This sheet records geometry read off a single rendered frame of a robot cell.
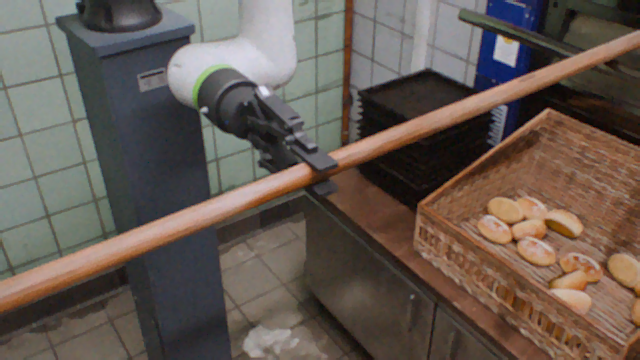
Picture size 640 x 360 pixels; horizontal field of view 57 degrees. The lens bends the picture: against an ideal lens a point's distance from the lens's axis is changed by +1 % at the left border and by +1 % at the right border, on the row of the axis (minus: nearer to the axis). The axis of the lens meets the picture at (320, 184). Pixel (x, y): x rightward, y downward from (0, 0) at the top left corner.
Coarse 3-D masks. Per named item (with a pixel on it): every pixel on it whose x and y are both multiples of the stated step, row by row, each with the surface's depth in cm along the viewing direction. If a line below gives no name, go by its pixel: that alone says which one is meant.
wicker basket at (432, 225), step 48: (528, 144) 162; (576, 144) 155; (624, 144) 145; (480, 192) 159; (528, 192) 167; (576, 192) 156; (624, 192) 147; (432, 240) 155; (480, 240) 155; (576, 240) 155; (624, 240) 148; (480, 288) 137; (528, 288) 124; (624, 288) 141; (528, 336) 129; (576, 336) 117; (624, 336) 129
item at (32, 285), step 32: (576, 64) 99; (480, 96) 89; (512, 96) 92; (416, 128) 82; (352, 160) 77; (256, 192) 70; (288, 192) 73; (160, 224) 65; (192, 224) 66; (96, 256) 62; (128, 256) 63; (0, 288) 58; (32, 288) 59
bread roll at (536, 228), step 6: (522, 222) 152; (528, 222) 151; (534, 222) 151; (540, 222) 152; (516, 228) 151; (522, 228) 151; (528, 228) 150; (534, 228) 151; (540, 228) 151; (516, 234) 151; (522, 234) 151; (528, 234) 151; (534, 234) 151; (540, 234) 152
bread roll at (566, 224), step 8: (552, 216) 155; (560, 216) 154; (568, 216) 153; (552, 224) 156; (560, 224) 154; (568, 224) 152; (576, 224) 152; (560, 232) 156; (568, 232) 153; (576, 232) 152
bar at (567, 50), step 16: (464, 16) 129; (480, 16) 127; (496, 32) 124; (512, 32) 120; (528, 32) 118; (544, 48) 115; (560, 48) 113; (576, 48) 111; (608, 64) 106; (624, 64) 105; (624, 80) 104
